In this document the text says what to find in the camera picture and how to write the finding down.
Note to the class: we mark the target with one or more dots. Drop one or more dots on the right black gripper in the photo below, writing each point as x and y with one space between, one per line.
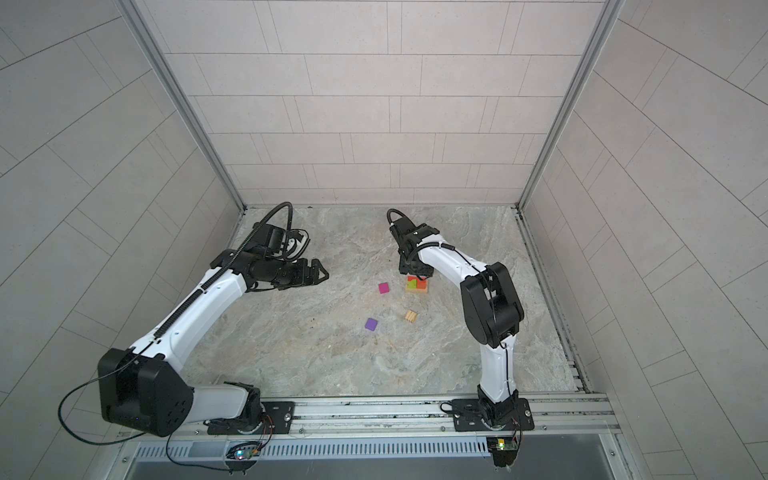
403 266

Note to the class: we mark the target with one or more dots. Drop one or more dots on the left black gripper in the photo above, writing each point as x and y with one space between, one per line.
302 277

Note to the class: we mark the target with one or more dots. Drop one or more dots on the purple wood cube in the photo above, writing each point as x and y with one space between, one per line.
371 324

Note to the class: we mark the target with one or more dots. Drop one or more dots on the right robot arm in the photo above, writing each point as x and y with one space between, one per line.
492 312

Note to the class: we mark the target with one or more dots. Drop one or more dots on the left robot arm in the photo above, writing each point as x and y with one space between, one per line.
141 387

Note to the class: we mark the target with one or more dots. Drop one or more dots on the left circuit board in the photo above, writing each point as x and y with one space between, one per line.
244 451

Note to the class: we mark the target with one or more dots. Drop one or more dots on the circuit board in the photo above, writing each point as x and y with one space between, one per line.
244 451
498 445

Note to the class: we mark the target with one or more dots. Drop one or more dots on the right circuit board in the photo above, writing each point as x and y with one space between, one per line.
498 445

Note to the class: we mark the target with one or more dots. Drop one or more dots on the aluminium mounting rail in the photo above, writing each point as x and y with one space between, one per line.
311 418

